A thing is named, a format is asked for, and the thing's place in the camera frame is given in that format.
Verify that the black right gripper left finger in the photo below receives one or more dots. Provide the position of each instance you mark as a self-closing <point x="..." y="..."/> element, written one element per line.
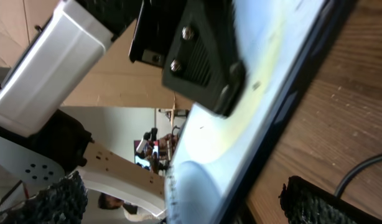
<point x="63" y="202"/>

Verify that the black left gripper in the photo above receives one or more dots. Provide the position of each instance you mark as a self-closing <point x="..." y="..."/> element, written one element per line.
<point x="196" y="41"/>

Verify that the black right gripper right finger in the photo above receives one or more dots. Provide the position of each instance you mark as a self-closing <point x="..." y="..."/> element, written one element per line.
<point x="305" y="203"/>

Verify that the blue Galaxy S24+ smartphone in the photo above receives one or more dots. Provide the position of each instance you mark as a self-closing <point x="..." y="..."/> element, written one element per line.
<point x="218" y="160"/>

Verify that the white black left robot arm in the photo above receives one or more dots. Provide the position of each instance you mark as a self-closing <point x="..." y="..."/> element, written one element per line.
<point x="39" y="144"/>

